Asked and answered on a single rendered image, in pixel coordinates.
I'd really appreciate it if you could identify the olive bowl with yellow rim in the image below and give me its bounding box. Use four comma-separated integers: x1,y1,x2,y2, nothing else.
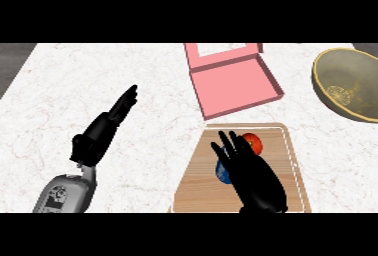
311,47,378,124

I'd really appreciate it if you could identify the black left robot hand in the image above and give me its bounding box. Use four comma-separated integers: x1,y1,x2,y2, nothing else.
70,84,139,168

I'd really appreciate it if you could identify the blue can with red end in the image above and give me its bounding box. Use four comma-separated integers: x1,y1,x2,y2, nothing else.
215,132,265,186

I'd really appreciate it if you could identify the pink cardboard box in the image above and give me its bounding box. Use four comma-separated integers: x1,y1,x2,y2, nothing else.
184,43,287,122

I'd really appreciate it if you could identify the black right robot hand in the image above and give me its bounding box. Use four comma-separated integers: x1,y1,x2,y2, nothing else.
210,130,290,214

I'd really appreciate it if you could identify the wooden cutting board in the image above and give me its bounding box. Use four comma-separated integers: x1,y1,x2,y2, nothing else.
167,122,313,214

